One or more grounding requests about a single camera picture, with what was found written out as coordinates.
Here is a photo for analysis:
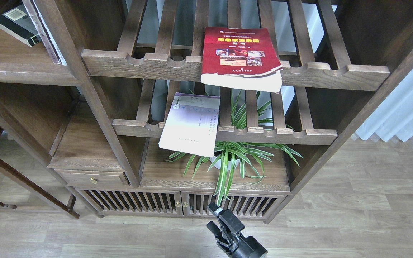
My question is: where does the brass drawer knob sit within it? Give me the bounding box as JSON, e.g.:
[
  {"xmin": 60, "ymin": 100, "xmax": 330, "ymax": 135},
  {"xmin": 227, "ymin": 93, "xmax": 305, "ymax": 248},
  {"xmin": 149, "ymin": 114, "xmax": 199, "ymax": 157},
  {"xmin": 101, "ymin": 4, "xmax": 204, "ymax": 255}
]
[{"xmin": 90, "ymin": 177, "xmax": 98, "ymax": 184}]

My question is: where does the white pleated curtain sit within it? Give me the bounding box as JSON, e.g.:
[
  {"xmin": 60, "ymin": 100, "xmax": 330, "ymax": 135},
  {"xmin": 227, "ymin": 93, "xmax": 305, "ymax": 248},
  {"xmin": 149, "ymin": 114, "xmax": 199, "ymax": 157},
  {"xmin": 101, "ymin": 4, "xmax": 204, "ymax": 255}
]
[{"xmin": 355, "ymin": 70, "xmax": 413, "ymax": 142}]

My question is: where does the black yellow cover book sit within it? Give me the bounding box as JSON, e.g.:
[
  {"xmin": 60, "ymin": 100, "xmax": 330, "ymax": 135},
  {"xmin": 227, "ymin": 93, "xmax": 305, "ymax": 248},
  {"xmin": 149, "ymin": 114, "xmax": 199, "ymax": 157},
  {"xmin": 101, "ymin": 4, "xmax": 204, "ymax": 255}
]
[{"xmin": 0, "ymin": 4, "xmax": 42, "ymax": 46}]

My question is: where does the dark wooden side furniture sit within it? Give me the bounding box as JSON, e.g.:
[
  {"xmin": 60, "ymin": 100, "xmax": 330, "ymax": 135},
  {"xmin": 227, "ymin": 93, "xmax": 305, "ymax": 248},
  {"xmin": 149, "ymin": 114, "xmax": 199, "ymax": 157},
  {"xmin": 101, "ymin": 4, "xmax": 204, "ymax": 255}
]
[{"xmin": 0, "ymin": 107, "xmax": 80, "ymax": 220}]

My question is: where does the white plant pot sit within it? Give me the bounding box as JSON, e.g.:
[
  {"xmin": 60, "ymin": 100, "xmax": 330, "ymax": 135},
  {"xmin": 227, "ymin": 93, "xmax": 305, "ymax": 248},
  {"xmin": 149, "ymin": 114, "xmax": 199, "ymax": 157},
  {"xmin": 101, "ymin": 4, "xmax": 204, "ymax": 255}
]
[{"xmin": 210, "ymin": 155, "xmax": 241, "ymax": 171}]

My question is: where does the dark wooden bookshelf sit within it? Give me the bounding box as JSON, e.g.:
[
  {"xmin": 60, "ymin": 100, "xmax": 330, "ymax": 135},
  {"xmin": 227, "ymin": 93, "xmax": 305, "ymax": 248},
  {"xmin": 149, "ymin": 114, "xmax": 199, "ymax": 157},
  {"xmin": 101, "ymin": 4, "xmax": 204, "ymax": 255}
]
[{"xmin": 0, "ymin": 0, "xmax": 413, "ymax": 223}]

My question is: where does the green spider plant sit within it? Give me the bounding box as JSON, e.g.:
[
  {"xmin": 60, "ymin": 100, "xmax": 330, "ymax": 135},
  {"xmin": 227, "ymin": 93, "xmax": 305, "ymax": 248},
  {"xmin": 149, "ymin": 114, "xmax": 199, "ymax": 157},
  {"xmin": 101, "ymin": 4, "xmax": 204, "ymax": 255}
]
[{"xmin": 165, "ymin": 90, "xmax": 303, "ymax": 207}]

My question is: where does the white lavender book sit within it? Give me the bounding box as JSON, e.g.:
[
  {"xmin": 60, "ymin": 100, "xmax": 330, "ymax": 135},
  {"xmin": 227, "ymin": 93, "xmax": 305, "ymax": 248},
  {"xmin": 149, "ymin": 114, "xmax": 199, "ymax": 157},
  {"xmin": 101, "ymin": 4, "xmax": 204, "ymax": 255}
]
[{"xmin": 158, "ymin": 92, "xmax": 220, "ymax": 157}]

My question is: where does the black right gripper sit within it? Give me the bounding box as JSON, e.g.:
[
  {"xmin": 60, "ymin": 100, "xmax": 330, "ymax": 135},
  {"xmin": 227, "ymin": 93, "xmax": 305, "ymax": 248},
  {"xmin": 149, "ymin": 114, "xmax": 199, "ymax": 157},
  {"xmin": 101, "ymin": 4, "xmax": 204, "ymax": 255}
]
[{"xmin": 206, "ymin": 203, "xmax": 268, "ymax": 258}]

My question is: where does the red cover book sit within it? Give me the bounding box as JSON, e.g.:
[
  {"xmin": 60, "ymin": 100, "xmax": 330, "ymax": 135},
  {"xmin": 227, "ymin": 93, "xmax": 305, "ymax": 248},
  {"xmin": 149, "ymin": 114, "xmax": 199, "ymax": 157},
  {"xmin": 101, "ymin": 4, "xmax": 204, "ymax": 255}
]
[{"xmin": 200, "ymin": 27, "xmax": 283, "ymax": 93}]

